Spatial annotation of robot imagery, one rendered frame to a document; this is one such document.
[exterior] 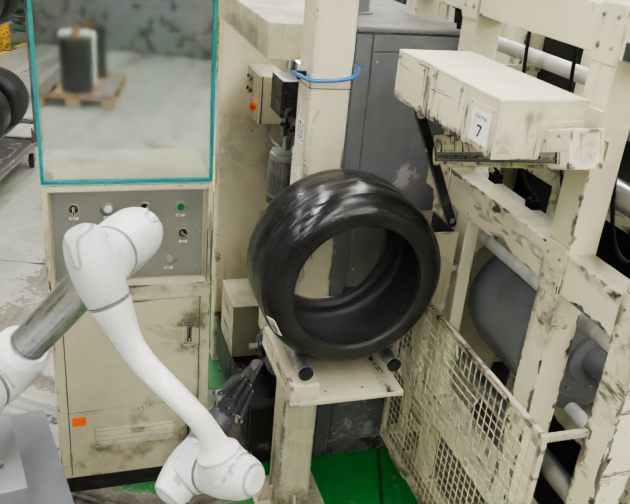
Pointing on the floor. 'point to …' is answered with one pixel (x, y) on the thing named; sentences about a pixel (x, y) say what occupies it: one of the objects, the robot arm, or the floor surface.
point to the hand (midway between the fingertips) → (252, 370)
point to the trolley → (2, 106)
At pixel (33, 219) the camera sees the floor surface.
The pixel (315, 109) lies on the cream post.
